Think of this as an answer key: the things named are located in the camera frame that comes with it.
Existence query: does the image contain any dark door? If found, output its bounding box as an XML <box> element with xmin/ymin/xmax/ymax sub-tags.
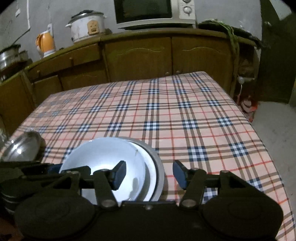
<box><xmin>257</xmin><ymin>0</ymin><xmax>296</xmax><ymax>105</ymax></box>

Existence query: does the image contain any steel steamer pot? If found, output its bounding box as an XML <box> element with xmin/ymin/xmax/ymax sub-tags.
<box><xmin>0</xmin><ymin>44</ymin><xmax>28</xmax><ymax>71</ymax></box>

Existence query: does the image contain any wooden kitchen cabinet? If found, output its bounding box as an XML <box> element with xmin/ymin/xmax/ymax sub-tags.
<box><xmin>0</xmin><ymin>30</ymin><xmax>259</xmax><ymax>137</ymax></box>

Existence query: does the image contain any small steel plate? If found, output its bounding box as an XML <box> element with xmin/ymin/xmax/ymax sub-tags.
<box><xmin>1</xmin><ymin>130</ymin><xmax>45</xmax><ymax>163</ymax></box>

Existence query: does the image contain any orange electric kettle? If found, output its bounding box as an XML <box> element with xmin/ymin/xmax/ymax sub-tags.
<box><xmin>35</xmin><ymin>31</ymin><xmax>56</xmax><ymax>58</ymax></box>

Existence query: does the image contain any white microwave oven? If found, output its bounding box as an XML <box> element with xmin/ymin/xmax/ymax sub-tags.
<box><xmin>113</xmin><ymin>0</ymin><xmax>196</xmax><ymax>30</ymax></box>

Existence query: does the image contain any white wall conduit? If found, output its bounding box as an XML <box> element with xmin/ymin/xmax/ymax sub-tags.
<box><xmin>14</xmin><ymin>0</ymin><xmax>32</xmax><ymax>40</ymax></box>

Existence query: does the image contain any cooking stove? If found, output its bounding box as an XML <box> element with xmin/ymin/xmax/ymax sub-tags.
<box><xmin>0</xmin><ymin>67</ymin><xmax>26</xmax><ymax>81</ymax></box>

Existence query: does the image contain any white ceramic bowl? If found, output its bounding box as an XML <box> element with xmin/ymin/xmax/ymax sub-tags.
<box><xmin>60</xmin><ymin>138</ymin><xmax>148</xmax><ymax>202</ymax></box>
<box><xmin>129</xmin><ymin>141</ymin><xmax>156</xmax><ymax>202</ymax></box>

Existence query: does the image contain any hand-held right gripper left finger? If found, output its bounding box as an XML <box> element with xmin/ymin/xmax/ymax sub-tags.
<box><xmin>53</xmin><ymin>160</ymin><xmax>127</xmax><ymax>208</ymax></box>

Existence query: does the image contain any green vegetable bundle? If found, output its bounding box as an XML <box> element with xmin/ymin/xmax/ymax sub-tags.
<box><xmin>198</xmin><ymin>20</ymin><xmax>263</xmax><ymax>72</ymax></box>

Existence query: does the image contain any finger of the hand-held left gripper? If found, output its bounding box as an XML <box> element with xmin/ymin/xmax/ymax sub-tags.
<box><xmin>22</xmin><ymin>163</ymin><xmax>62</xmax><ymax>176</ymax></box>

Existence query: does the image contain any paper sheet on door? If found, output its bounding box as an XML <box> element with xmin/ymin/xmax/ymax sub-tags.
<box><xmin>270</xmin><ymin>0</ymin><xmax>296</xmax><ymax>20</ymax></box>

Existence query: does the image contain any white rice cooker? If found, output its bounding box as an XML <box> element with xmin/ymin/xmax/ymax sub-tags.
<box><xmin>65</xmin><ymin>10</ymin><xmax>107</xmax><ymax>44</ymax></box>

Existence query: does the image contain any plaid tablecloth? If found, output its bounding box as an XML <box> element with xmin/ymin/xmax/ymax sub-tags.
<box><xmin>0</xmin><ymin>71</ymin><xmax>292</xmax><ymax>240</ymax></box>

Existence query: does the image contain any steel bowl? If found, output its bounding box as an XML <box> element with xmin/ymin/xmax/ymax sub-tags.
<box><xmin>120</xmin><ymin>137</ymin><xmax>165</xmax><ymax>202</ymax></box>

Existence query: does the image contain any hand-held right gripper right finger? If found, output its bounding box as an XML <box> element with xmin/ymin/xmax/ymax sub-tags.
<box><xmin>172</xmin><ymin>159</ymin><xmax>252</xmax><ymax>208</ymax></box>

